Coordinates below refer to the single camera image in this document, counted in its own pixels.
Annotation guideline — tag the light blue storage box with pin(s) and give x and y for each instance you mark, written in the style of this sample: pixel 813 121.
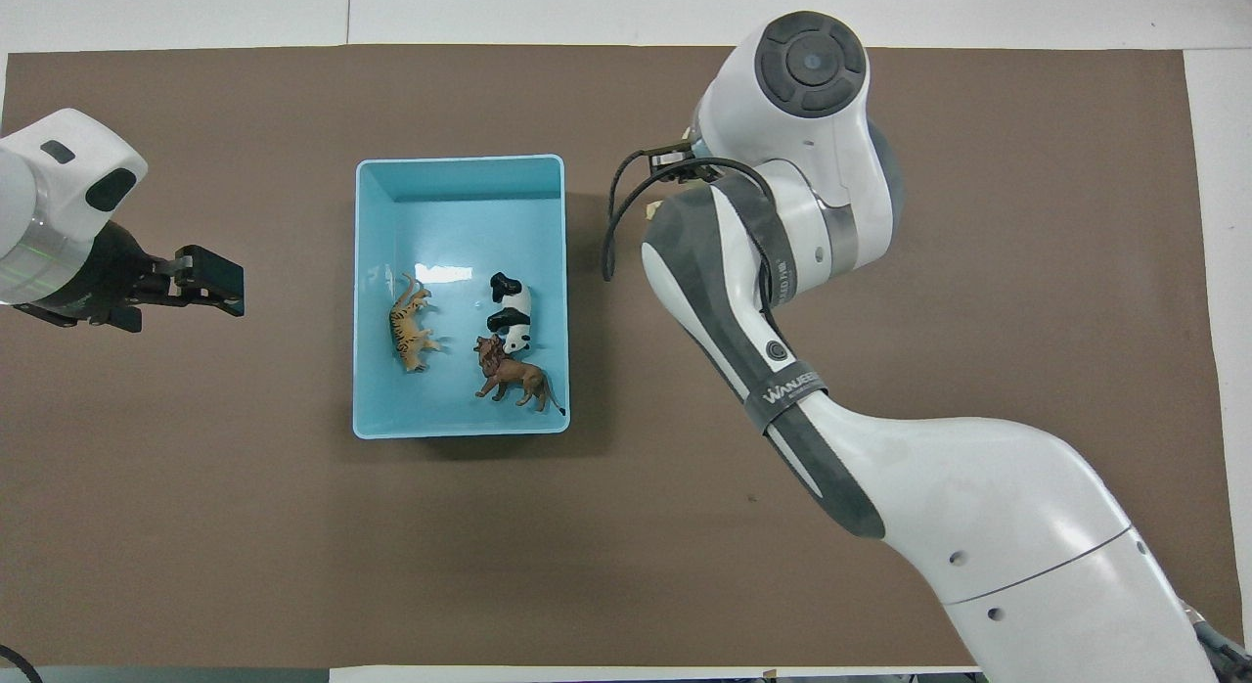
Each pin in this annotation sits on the light blue storage box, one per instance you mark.
pixel 450 223

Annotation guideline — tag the black white panda toy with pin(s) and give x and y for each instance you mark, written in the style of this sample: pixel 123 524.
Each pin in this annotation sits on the black white panda toy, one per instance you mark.
pixel 514 306

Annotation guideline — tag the brown table mat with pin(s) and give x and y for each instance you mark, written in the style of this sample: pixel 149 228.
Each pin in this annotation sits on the brown table mat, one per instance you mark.
pixel 293 546

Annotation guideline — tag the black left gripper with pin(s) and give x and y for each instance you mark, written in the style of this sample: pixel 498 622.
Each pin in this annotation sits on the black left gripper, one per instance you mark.
pixel 98 277

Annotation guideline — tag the orange striped tiger toy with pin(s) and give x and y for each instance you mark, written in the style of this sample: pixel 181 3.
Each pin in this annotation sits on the orange striped tiger toy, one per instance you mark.
pixel 406 326

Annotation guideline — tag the brown lion toy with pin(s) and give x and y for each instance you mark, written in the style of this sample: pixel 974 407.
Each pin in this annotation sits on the brown lion toy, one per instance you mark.
pixel 514 375

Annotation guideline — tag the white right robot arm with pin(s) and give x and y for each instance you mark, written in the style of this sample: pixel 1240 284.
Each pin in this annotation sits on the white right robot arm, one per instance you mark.
pixel 929 487

